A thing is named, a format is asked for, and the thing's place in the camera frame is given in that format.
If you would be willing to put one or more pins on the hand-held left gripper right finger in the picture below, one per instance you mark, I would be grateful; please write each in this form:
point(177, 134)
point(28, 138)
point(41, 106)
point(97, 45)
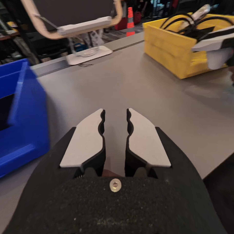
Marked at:
point(146, 142)

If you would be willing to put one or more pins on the white panel base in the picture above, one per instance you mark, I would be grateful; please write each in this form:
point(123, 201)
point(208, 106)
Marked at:
point(87, 54)

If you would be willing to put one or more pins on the white paper sign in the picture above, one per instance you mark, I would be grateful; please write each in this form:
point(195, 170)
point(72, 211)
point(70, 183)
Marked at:
point(93, 38)

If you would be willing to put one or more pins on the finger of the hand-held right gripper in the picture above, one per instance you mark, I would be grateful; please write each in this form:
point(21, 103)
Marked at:
point(218, 59)
point(208, 44)

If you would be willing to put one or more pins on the blue bag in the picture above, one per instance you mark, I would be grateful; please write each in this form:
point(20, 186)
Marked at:
point(80, 47)

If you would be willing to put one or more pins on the black bin divider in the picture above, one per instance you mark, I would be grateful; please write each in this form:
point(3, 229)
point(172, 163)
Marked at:
point(201, 32)

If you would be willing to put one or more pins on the red storage bin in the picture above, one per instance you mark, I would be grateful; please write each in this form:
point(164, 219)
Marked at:
point(137, 17)
point(121, 23)

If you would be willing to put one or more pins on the yellow plastic bin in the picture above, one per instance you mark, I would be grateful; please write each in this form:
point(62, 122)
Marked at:
point(164, 49)

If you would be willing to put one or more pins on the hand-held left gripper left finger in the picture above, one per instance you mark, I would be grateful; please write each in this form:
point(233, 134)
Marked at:
point(86, 142)

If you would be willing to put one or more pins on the blue plastic bin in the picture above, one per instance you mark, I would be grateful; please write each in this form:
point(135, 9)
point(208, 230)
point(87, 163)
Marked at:
point(23, 128)

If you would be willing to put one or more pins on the orange traffic cone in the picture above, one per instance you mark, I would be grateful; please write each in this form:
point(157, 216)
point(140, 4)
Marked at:
point(130, 22)

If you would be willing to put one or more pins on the grey desk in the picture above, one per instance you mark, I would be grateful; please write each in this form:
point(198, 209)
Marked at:
point(128, 82)

